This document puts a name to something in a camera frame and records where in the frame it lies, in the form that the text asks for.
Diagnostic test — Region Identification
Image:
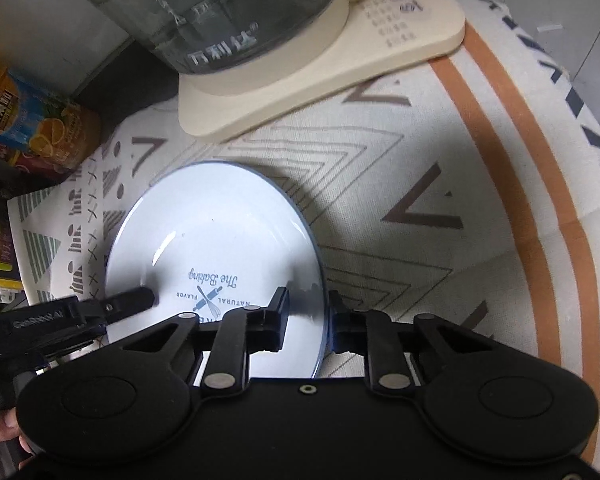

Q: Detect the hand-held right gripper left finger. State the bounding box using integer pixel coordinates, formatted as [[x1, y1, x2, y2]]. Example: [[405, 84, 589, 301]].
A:
[[107, 286, 291, 391]]

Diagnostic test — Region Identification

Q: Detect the dark snack packet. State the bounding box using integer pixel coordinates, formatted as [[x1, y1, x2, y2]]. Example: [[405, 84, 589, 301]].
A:
[[0, 180, 27, 311]]

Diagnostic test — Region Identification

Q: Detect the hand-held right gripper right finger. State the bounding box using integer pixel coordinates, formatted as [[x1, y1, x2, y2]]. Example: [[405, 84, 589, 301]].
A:
[[328, 290, 498, 391]]

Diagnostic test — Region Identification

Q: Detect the cream kettle base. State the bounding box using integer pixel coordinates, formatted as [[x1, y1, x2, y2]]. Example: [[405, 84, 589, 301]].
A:
[[178, 0, 467, 144]]

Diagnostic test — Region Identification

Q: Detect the white plate with crossed-utensils print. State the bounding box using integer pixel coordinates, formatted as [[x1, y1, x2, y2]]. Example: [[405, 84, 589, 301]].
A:
[[102, 161, 327, 380]]

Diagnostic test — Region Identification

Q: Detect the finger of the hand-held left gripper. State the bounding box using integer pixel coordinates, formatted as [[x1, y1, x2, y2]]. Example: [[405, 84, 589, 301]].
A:
[[100, 286, 157, 322]]

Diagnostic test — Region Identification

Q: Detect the patterned beige tablecloth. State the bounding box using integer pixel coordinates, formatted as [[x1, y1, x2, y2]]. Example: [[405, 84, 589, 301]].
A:
[[7, 0, 600, 480]]

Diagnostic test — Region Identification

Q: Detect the orange juice bottle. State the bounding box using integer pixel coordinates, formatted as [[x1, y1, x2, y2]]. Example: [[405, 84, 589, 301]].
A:
[[0, 50, 103, 171]]

